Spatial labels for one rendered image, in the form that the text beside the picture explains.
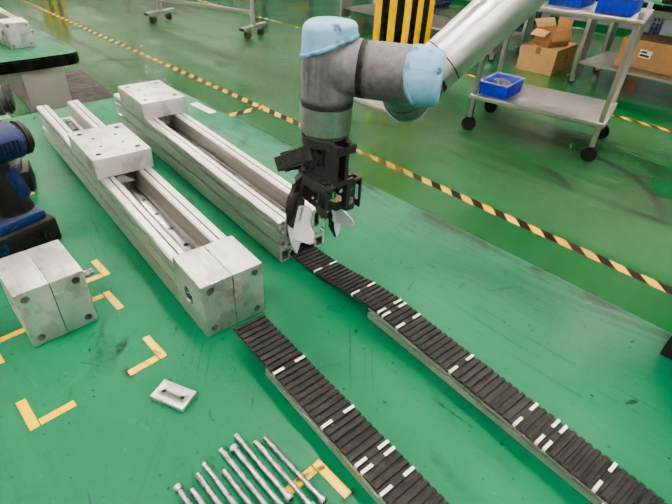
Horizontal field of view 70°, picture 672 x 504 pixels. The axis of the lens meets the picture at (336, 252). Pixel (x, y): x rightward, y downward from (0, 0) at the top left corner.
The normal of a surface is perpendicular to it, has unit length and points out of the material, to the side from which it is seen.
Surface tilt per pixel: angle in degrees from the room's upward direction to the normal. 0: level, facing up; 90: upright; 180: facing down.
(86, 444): 0
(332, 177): 90
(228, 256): 0
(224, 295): 90
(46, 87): 90
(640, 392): 0
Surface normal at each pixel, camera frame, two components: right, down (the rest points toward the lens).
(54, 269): 0.04, -0.81
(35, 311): 0.68, 0.45
